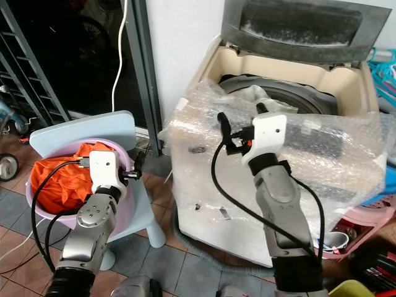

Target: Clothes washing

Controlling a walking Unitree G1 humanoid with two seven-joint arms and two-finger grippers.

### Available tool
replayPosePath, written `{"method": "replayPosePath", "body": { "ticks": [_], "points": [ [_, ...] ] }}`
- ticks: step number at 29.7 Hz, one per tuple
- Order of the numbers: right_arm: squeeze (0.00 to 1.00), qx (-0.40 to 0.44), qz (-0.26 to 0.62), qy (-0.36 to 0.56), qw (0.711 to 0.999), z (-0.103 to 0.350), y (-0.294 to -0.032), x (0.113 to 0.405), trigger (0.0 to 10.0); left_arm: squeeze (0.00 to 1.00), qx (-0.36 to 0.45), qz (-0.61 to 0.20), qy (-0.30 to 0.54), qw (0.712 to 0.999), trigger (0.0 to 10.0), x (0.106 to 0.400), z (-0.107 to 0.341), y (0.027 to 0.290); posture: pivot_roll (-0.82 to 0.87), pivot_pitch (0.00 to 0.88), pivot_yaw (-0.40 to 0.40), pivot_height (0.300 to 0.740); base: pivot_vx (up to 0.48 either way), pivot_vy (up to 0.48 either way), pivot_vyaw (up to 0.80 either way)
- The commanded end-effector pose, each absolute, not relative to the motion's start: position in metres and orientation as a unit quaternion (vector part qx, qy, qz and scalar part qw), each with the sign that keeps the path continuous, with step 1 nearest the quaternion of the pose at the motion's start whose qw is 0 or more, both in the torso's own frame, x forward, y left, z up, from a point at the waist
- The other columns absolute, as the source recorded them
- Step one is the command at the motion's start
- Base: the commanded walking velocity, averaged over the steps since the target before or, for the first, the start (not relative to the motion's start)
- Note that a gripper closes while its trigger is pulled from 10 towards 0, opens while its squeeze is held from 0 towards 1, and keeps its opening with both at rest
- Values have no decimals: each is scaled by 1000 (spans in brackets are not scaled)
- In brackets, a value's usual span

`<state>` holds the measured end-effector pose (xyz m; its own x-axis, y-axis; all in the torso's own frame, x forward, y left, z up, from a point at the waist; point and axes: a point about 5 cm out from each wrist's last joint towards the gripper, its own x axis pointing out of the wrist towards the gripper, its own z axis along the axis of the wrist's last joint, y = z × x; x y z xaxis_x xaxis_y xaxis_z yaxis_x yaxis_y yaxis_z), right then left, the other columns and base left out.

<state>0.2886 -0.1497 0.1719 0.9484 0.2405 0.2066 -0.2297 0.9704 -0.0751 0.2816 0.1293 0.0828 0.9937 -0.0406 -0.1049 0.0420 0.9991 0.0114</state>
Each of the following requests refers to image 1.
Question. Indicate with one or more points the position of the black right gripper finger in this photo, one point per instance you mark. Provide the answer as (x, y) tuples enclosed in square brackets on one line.
[(223, 127), (262, 109)]

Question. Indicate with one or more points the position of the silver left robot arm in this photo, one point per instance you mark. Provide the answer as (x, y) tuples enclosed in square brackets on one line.
[(90, 232)]

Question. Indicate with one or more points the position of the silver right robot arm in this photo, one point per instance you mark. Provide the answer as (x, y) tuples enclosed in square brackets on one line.
[(284, 204)]

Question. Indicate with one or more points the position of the grey washing machine lid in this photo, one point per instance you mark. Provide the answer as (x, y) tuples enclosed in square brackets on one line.
[(303, 25)]

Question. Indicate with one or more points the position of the beige top-load washing machine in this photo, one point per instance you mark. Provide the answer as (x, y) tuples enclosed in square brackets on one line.
[(223, 238)]

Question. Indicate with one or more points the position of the teal clothes hangers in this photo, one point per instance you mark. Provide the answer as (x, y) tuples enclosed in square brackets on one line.
[(383, 71)]

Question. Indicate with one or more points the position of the pale cloth in drum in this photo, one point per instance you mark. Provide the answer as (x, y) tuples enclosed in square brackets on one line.
[(275, 99)]

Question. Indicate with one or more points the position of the clear bubble wrap sheet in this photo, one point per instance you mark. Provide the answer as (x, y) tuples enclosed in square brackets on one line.
[(198, 161)]

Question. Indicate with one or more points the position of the orange cloth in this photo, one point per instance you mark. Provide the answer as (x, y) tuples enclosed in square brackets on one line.
[(65, 179)]

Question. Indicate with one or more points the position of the light blue plastic stool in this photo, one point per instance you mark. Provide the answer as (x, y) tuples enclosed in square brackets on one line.
[(80, 127)]

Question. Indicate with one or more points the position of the lilac plastic basin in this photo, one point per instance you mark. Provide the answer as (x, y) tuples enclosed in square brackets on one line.
[(37, 210)]

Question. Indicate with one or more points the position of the grey left robot leg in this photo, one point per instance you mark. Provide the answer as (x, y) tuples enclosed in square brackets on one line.
[(137, 288)]

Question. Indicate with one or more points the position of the blue child tricycle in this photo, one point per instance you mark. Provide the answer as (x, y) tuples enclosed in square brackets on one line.
[(7, 167)]

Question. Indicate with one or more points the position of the grey metal grille gate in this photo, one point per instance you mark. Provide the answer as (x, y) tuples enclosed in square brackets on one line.
[(37, 68)]

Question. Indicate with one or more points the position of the white cup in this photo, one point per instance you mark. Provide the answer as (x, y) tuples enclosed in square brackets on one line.
[(334, 241)]

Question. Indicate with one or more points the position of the blue plastic tub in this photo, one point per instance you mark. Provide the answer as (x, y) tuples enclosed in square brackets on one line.
[(383, 202)]

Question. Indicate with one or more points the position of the pink plastic basket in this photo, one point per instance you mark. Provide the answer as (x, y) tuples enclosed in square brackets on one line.
[(371, 219)]

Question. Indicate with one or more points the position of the black box with red print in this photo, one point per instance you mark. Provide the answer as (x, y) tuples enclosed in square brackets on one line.
[(374, 266)]

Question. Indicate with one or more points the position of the yellow plastic container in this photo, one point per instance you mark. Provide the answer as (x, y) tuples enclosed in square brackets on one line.
[(349, 289)]

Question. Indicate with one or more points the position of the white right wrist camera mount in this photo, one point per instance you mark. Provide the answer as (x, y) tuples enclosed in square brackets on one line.
[(269, 133)]

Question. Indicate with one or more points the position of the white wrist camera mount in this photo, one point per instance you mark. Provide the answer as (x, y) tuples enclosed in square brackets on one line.
[(104, 170), (269, 133)]

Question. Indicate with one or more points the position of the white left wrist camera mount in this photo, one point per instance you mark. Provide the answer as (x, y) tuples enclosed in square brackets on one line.
[(104, 170)]

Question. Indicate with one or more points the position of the grey door frame post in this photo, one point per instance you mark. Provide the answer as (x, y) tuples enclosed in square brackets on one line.
[(148, 74)]

